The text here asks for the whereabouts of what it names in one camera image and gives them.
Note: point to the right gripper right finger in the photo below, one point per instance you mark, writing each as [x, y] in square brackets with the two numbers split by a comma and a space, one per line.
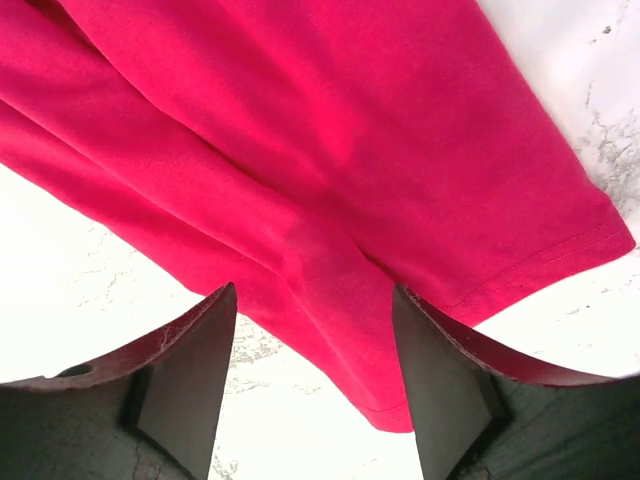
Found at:
[482, 410]

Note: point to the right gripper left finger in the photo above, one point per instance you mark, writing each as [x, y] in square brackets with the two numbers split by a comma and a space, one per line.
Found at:
[147, 410]

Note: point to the pink red t shirt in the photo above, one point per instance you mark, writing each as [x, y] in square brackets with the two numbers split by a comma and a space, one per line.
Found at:
[315, 153]

